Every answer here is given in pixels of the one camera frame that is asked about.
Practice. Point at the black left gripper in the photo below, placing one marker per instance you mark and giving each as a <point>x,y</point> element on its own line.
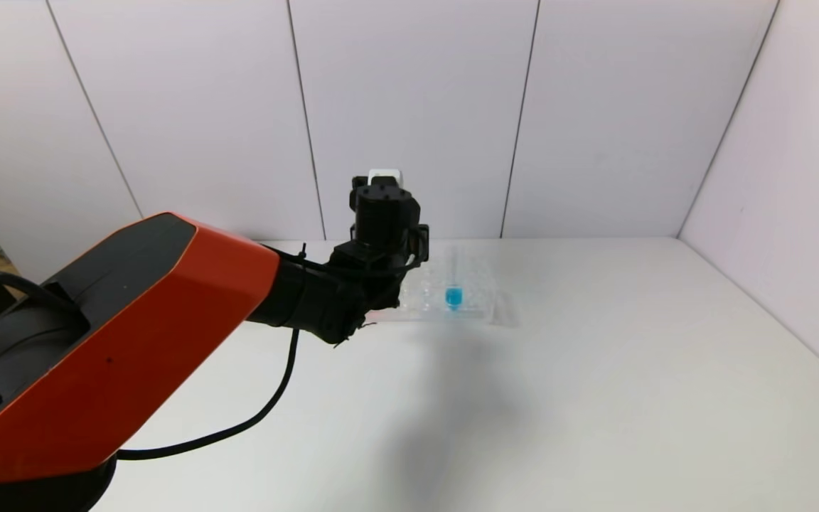
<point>384,224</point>

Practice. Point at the test tube with blue pigment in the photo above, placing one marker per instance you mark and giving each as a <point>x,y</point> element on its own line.
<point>453,297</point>

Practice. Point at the orange and black left arm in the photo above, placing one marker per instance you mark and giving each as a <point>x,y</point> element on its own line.
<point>132,341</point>

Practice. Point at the clear plastic test tube rack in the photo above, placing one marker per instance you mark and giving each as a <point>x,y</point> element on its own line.
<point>477,284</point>

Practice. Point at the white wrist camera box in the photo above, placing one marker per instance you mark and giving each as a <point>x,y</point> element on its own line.
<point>385,174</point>

